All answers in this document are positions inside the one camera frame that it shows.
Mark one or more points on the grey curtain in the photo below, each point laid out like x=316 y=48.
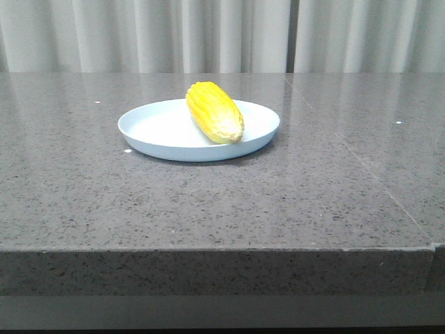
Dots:
x=148 y=36
x=370 y=36

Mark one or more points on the grey left curtain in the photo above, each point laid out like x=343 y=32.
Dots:
x=148 y=36

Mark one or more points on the yellow corn cob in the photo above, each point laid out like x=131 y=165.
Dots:
x=215 y=112

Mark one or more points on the light blue round plate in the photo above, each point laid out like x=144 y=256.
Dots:
x=166 y=130

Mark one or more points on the grey right curtain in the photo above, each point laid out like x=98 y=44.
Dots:
x=370 y=36

